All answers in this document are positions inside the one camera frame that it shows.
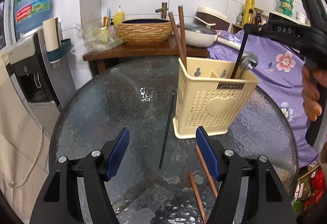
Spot stainless steel spoon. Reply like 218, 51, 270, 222
238, 52, 259, 79

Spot black chopstick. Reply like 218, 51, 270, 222
231, 31, 248, 79
159, 90, 176, 170

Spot brown wooden chopstick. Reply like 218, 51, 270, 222
195, 145, 218, 198
188, 171, 206, 224

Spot cream plastic utensil holder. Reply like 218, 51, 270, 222
172, 57, 259, 139

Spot person's right hand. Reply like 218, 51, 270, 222
302, 65, 323, 122

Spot green stacked bowls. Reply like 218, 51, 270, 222
278, 0, 294, 17

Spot purple floral cloth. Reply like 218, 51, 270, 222
206, 29, 327, 168

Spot brown glass bottle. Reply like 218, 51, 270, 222
254, 10, 262, 25

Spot yellow roll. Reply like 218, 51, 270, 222
242, 0, 255, 26

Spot beige cloth cover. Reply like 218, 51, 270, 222
1, 60, 50, 223

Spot round glass table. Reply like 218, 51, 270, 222
49, 57, 298, 223

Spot white pan with lid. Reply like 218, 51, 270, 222
184, 24, 241, 50

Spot white water dispenser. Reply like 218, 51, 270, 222
1, 31, 62, 137

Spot wooden chopstick in holder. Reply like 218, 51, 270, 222
168, 12, 187, 68
178, 5, 187, 68

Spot wooden counter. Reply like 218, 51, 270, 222
83, 36, 210, 76

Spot brass faucet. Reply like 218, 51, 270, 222
155, 2, 168, 20

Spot paper cup holder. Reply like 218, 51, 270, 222
43, 17, 72, 68

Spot plastic bag with vegetables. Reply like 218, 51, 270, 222
70, 24, 124, 56

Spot woven brown basin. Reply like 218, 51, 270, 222
116, 18, 172, 44

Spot yellow soap bottle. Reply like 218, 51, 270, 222
113, 5, 125, 26

